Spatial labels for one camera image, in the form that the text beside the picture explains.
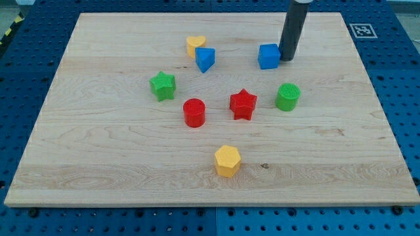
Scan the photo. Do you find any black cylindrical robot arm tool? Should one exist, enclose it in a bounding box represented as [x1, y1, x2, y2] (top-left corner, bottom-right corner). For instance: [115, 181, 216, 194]
[279, 0, 312, 62]

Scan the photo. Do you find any yellow hexagon block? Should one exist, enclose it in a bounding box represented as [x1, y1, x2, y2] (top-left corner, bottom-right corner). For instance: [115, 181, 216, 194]
[215, 145, 242, 178]

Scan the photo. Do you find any red cylinder block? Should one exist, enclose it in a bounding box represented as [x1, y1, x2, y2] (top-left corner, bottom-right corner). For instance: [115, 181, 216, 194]
[182, 98, 205, 128]

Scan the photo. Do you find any red star block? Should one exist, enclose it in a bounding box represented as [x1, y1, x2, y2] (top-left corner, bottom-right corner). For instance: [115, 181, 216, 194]
[229, 88, 257, 121]

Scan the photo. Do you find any green star block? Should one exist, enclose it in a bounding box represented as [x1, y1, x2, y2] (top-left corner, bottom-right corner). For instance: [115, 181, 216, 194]
[149, 71, 176, 102]

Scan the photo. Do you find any blue triangle block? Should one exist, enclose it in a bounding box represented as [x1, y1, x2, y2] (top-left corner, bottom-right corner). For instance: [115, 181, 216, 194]
[195, 47, 215, 73]

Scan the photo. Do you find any wooden board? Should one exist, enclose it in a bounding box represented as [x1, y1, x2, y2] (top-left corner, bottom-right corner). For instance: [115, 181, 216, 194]
[5, 12, 419, 208]

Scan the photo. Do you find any yellow heart block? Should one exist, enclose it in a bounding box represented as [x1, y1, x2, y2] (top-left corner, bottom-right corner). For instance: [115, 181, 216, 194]
[186, 35, 207, 58]

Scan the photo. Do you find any green cylinder block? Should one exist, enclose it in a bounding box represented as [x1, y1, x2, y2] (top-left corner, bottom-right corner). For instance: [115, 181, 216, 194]
[275, 83, 301, 111]

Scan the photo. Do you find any blue cube block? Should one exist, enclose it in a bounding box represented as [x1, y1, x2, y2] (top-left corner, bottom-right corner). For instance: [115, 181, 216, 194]
[257, 44, 281, 69]

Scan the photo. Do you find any white fiducial marker tag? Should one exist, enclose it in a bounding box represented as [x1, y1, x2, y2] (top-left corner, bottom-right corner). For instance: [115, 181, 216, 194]
[349, 23, 377, 39]

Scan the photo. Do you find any yellow black hazard tape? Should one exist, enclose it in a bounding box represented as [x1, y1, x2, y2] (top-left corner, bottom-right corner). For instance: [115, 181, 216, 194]
[1, 12, 25, 46]

